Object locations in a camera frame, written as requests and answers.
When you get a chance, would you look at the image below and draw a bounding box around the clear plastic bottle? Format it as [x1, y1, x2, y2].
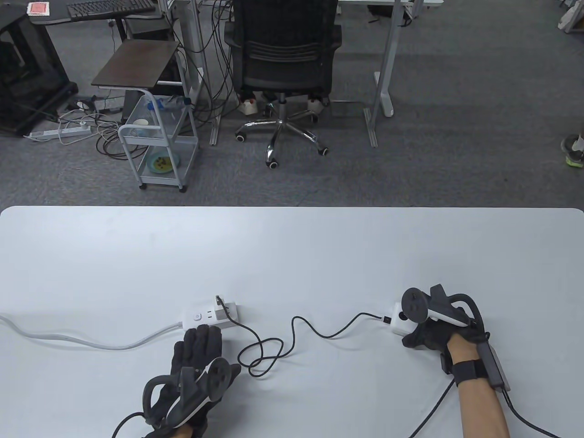
[147, 96, 191, 111]

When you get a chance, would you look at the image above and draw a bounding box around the white device housing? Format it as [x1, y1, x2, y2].
[558, 0, 584, 35]

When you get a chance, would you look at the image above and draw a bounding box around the white battery pack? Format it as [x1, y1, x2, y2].
[390, 301, 417, 337]

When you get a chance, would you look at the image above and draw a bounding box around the grey power strip cord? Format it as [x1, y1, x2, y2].
[0, 313, 184, 351]

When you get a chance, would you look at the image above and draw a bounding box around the long white floor power strip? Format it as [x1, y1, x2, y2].
[24, 125, 92, 142]

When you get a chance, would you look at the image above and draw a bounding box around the black charging cable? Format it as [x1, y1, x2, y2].
[216, 295, 392, 378]

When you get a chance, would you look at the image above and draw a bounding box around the person's right forearm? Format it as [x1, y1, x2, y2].
[446, 335, 511, 438]

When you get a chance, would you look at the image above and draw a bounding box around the white metal desk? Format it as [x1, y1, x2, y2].
[160, 0, 445, 148]

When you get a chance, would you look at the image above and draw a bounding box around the black glove cable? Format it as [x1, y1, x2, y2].
[408, 379, 457, 438]
[502, 389, 563, 438]
[112, 412, 149, 438]

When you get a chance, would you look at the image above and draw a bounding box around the black and white controller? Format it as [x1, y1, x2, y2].
[401, 284, 484, 329]
[142, 357, 231, 427]

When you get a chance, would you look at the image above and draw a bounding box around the black keyboard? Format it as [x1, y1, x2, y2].
[66, 0, 157, 22]

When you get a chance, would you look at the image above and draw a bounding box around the bundle of floor cables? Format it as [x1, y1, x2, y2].
[57, 84, 137, 160]

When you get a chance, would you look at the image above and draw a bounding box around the black computer case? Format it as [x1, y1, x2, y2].
[124, 17, 173, 41]

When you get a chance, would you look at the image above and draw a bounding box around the black cabinet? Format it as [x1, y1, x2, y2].
[0, 9, 79, 137]

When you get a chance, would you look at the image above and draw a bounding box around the brown side table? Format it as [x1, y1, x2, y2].
[90, 39, 191, 108]

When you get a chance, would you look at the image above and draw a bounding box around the person's left hand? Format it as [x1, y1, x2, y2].
[145, 325, 241, 432]

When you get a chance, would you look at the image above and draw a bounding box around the black desk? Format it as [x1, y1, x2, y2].
[25, 0, 167, 44]

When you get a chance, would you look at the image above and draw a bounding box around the white charger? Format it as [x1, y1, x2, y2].
[214, 297, 239, 320]

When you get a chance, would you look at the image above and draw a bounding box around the bundle of hanging black cables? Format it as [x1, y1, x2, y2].
[176, 0, 242, 126]

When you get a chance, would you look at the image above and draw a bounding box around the person's right hand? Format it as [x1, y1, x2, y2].
[401, 315, 491, 353]

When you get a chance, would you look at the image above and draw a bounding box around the green plate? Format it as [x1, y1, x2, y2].
[145, 153, 181, 175]

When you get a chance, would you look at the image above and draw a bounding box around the white rolling cart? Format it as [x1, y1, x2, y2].
[118, 89, 200, 193]

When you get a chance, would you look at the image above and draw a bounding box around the black wrist sensor box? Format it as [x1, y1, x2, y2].
[477, 342, 511, 392]

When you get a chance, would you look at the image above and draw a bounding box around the black wrist strap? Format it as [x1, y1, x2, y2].
[449, 360, 489, 388]

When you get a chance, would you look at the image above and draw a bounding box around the black mesh office chair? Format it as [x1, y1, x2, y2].
[223, 0, 344, 170]

